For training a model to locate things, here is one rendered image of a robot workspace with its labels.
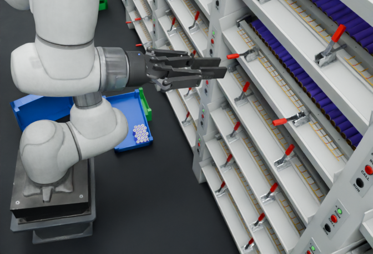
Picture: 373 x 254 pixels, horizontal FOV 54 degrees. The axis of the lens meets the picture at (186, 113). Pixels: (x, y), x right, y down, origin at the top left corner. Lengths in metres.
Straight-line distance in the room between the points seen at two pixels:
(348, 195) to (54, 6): 0.67
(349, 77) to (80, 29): 0.53
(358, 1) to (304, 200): 0.54
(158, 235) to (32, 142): 0.71
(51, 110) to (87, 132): 0.85
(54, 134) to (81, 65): 0.66
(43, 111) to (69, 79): 1.47
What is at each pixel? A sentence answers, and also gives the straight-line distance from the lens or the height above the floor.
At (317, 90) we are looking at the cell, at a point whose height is 0.94.
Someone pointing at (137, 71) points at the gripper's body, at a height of 1.07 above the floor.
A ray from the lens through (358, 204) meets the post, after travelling 0.84.
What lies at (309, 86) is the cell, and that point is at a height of 0.93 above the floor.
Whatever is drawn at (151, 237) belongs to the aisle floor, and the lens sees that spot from 1.72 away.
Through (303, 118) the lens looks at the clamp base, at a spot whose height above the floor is 0.92.
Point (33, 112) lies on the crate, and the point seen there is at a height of 0.08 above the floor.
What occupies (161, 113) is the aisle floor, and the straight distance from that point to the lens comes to 2.15.
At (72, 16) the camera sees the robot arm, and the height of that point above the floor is 1.22.
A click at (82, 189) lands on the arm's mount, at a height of 0.30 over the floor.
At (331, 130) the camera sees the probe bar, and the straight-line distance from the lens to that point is 0.92.
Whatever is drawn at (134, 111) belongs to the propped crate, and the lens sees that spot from 2.05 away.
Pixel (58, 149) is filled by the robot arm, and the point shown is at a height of 0.53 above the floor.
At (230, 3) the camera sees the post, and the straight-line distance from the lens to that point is 1.18.
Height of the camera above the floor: 1.55
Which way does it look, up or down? 46 degrees down
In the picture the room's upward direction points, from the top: 5 degrees clockwise
